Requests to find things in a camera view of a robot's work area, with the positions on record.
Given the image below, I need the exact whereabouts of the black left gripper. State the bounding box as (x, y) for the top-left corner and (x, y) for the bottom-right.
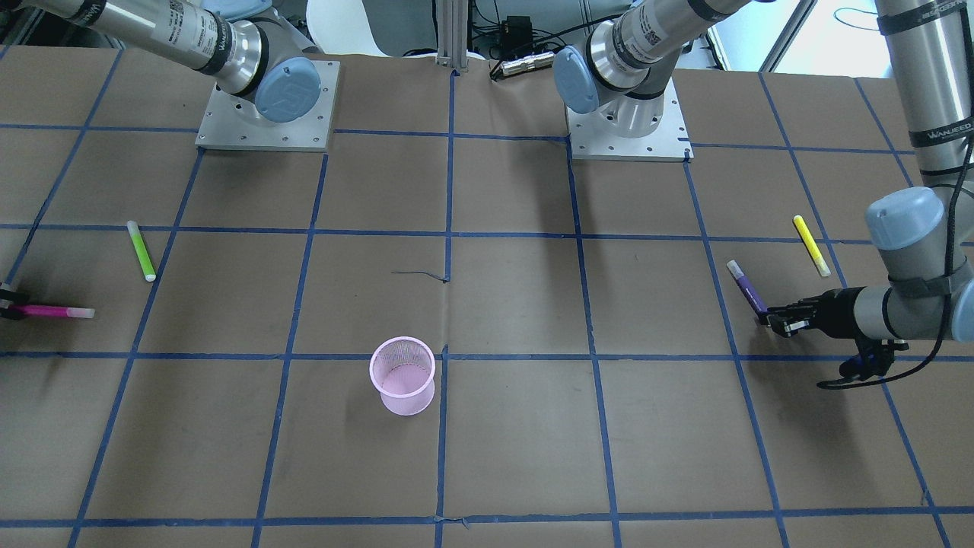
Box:
(765, 288), (861, 339)

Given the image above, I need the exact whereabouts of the pink highlighter pen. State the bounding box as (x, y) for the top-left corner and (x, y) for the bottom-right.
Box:
(10, 304), (95, 319)

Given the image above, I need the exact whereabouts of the purple highlighter pen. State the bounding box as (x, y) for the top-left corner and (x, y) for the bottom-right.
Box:
(726, 260), (768, 318)

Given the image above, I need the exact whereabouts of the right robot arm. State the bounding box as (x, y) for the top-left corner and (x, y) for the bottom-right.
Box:
(2, 1), (338, 319)

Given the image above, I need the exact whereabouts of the pink mesh cup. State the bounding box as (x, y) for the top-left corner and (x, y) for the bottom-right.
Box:
(368, 336), (436, 416)

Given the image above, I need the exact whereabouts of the yellow highlighter pen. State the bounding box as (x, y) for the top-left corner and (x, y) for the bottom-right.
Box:
(792, 215), (832, 278)

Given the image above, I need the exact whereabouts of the green highlighter pen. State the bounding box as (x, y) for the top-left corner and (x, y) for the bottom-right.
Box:
(126, 221), (157, 283)

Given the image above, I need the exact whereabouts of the white chair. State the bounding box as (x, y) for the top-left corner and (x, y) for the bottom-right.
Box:
(305, 1), (436, 58)

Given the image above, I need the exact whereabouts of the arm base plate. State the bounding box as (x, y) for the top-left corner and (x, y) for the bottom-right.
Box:
(195, 60), (341, 153)
(565, 81), (695, 162)

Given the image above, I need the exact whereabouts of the aluminium frame post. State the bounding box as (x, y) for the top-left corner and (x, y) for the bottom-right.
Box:
(434, 0), (469, 73)

